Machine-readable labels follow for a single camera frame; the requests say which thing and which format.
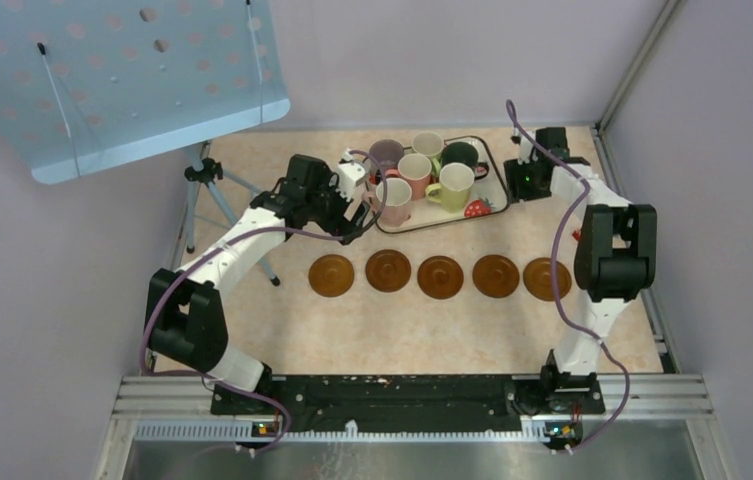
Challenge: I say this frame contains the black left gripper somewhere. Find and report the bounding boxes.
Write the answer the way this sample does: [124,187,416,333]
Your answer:
[305,168,369,244]

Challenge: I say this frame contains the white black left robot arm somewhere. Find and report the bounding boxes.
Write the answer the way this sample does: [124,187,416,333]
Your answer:
[142,151,369,414]

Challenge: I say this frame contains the pink mug in middle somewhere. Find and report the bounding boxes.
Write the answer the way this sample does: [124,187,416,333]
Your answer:
[386,153,433,201]

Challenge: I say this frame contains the grey tripod stand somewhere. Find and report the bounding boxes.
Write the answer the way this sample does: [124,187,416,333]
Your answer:
[183,140,281,287]

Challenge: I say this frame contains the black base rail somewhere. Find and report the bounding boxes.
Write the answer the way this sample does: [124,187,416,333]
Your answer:
[210,374,606,433]

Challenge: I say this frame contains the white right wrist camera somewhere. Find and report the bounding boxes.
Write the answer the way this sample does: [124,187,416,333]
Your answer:
[511,129,535,164]

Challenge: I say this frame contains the white tray with black rim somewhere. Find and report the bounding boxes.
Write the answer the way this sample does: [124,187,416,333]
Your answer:
[377,135,510,235]

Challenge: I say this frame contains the pink mug in front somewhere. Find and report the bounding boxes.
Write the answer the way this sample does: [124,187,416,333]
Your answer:
[362,178,412,228]

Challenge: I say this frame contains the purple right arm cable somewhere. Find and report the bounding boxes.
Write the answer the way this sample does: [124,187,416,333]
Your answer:
[505,99,632,453]

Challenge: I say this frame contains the purple grey mug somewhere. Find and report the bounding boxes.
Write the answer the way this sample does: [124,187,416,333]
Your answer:
[368,139,405,175]

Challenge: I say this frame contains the dark green mug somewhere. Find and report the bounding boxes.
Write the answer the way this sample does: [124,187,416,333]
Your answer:
[440,141,490,180]

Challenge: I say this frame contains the pink mug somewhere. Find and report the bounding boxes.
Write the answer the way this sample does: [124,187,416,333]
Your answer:
[362,178,412,228]
[386,153,433,201]

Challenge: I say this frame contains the cream mug at back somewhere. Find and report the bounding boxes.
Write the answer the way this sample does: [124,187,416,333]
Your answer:
[411,132,446,165]

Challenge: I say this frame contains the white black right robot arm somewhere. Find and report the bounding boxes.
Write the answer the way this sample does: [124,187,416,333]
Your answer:
[512,126,658,412]

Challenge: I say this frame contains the brown round coaster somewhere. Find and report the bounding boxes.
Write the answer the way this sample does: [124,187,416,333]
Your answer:
[308,254,355,298]
[472,254,520,298]
[365,249,412,293]
[417,255,464,300]
[523,257,573,302]

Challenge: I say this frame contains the light blue perforated board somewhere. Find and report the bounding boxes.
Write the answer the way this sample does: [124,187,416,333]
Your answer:
[0,1,291,184]

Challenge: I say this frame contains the yellow green mug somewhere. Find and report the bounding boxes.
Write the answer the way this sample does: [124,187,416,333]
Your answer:
[425,163,475,213]

